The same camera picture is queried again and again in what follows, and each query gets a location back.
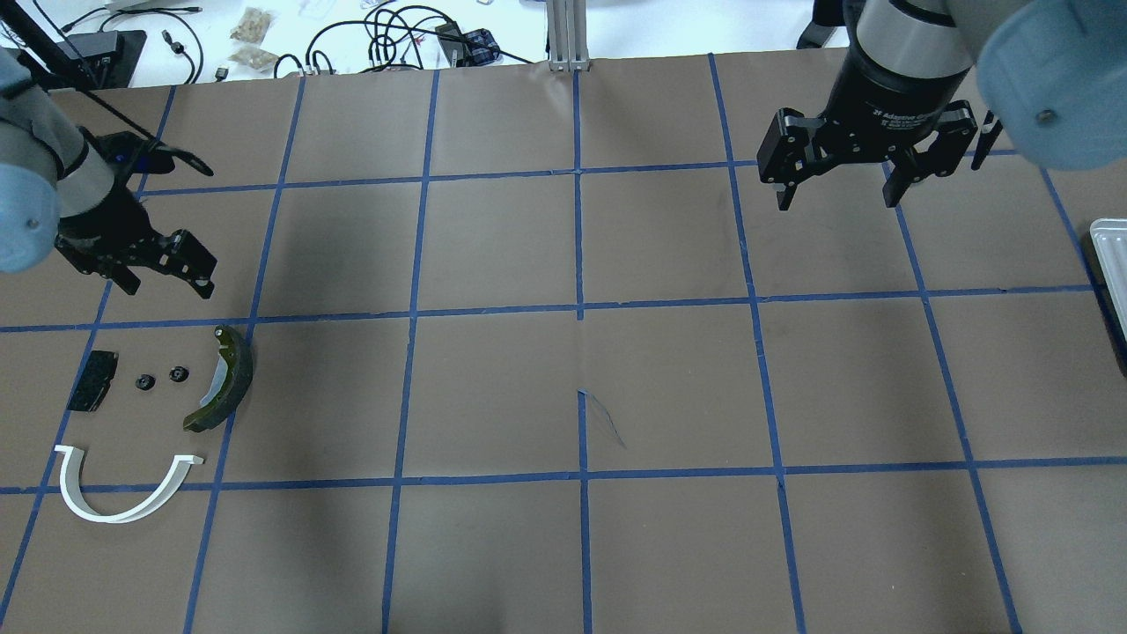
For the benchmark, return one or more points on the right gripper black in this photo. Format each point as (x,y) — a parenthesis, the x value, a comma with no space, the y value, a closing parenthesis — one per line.
(883,99)

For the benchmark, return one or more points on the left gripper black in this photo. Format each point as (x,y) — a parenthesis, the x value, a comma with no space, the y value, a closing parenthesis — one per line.
(107,230)

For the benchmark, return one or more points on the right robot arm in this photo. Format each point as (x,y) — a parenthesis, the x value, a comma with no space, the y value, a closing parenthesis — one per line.
(1048,74)

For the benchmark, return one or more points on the ribbed silver metal tray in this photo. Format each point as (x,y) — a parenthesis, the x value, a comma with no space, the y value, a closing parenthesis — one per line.
(1109,238)

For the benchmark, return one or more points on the dark brake shoe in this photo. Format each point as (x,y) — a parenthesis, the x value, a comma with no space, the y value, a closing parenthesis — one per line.
(230,382)

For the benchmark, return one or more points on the black brake pad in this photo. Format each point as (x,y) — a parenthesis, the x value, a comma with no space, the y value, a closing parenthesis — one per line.
(94,381)

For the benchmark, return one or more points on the white curved plastic part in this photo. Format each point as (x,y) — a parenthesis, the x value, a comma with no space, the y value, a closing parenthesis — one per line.
(71,468)

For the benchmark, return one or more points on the aluminium frame post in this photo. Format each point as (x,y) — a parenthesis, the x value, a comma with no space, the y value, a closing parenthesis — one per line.
(567,35)

